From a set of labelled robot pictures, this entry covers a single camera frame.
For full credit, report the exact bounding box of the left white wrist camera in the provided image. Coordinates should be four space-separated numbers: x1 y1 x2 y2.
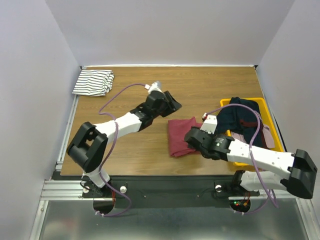
144 81 162 94

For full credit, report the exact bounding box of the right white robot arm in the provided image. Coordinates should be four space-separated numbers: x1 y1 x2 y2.
184 127 318 199

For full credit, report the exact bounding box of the black white striped tank top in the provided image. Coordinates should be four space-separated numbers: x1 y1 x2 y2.
72 69 115 97

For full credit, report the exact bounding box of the maroon tank top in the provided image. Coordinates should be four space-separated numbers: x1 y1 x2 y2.
167 117 202 158

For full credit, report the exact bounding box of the navy blue tank top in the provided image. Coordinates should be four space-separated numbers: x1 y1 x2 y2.
215 106 267 149

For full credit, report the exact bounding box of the light pink tank top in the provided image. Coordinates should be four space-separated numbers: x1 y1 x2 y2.
230 124 275 149

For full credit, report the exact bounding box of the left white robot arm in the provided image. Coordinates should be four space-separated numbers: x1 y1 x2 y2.
66 90 182 197

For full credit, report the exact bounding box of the aluminium frame rail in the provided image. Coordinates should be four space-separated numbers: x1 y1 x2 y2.
29 66 82 240

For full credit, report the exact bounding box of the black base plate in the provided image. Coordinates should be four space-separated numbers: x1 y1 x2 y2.
82 174 261 209

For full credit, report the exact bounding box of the yellow plastic tray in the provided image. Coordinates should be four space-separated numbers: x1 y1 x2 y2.
220 97 285 167

